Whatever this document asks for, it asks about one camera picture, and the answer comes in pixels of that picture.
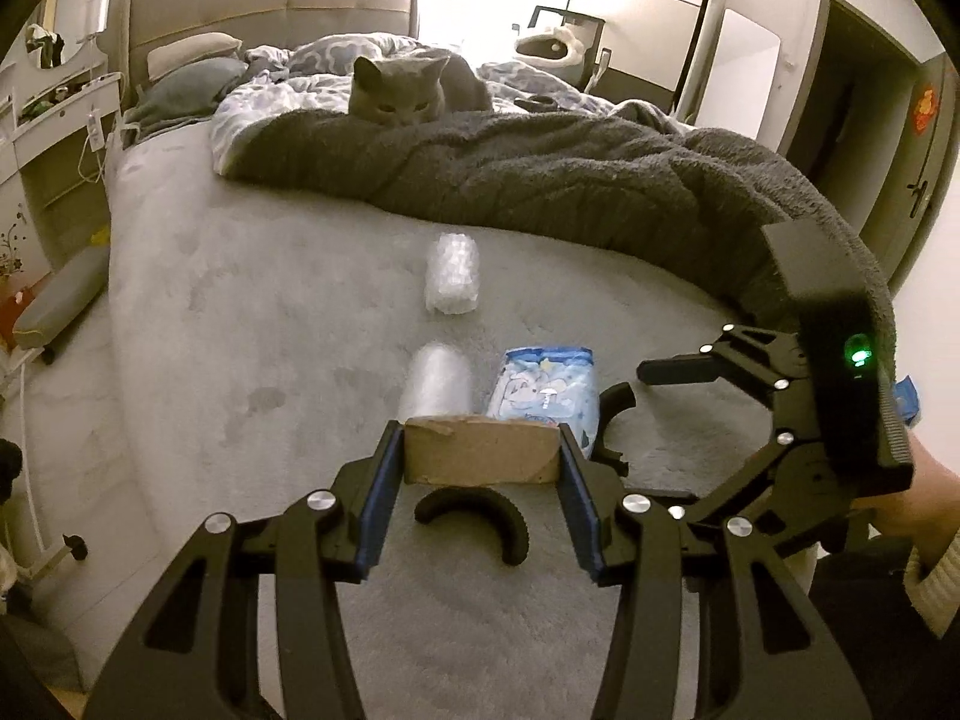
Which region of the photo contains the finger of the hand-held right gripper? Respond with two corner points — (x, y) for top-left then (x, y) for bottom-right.
(666, 426), (856, 541)
(637, 322), (807, 395)

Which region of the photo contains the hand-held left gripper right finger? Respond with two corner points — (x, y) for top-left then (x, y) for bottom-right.
(556, 424), (875, 720)

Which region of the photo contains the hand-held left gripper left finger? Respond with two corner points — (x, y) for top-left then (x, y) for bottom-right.
(82, 420), (406, 720)

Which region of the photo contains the black curved foam piece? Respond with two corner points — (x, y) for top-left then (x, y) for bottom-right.
(414, 489), (530, 567)
(589, 382), (638, 477)

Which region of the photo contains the brown cardboard piece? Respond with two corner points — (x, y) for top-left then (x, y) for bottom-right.
(403, 418), (563, 487)

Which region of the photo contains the blue tissue packet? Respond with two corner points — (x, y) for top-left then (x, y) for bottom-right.
(484, 345), (599, 458)

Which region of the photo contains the clear plastic roll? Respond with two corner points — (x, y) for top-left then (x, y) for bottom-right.
(405, 343), (473, 421)

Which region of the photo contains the bubble wrap roll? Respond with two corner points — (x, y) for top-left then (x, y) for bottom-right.
(424, 234), (481, 316)

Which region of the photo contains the person's right forearm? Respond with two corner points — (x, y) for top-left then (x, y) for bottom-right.
(900, 532), (960, 646)

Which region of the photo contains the person's right hand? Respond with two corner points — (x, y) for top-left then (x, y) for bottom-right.
(851, 450), (960, 548)

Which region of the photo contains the grey upholstered bed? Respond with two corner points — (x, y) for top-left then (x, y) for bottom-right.
(101, 0), (901, 720)

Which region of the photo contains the person's right leg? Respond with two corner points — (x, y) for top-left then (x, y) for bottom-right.
(810, 544), (960, 720)

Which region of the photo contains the dark grey fleece blanket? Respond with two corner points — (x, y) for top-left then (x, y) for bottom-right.
(225, 109), (897, 391)

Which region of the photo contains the dark room door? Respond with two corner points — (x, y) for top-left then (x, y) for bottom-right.
(780, 0), (950, 293)

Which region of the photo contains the red door decoration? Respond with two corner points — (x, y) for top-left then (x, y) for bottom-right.
(907, 86), (943, 128)

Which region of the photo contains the white board panel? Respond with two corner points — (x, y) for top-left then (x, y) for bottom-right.
(694, 7), (777, 140)

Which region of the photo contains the white wardrobe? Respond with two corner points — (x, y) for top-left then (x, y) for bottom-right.
(562, 0), (732, 121)

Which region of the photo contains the white cat bed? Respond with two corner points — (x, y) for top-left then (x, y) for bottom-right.
(514, 24), (593, 65)

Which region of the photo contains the grey cushioned stool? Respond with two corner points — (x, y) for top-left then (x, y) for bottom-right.
(11, 244), (113, 365)

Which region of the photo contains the grey cat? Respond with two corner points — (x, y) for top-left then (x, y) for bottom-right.
(349, 51), (494, 128)

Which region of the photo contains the orange bag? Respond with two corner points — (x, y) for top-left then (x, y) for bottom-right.
(0, 289), (23, 350)

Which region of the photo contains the grey patterned duvet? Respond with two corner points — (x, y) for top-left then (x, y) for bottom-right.
(210, 31), (698, 173)

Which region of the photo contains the grey pillow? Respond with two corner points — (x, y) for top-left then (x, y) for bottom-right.
(135, 56), (248, 128)

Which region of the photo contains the white vanity desk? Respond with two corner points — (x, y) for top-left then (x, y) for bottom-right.
(0, 60), (125, 286)

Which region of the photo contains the beige pillow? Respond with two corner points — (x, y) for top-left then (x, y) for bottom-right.
(146, 31), (242, 80)

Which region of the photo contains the pile of small cosmetics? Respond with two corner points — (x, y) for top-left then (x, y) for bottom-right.
(19, 86), (76, 125)

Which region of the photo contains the oval vanity mirror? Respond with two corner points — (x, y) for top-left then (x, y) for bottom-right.
(22, 0), (112, 70)

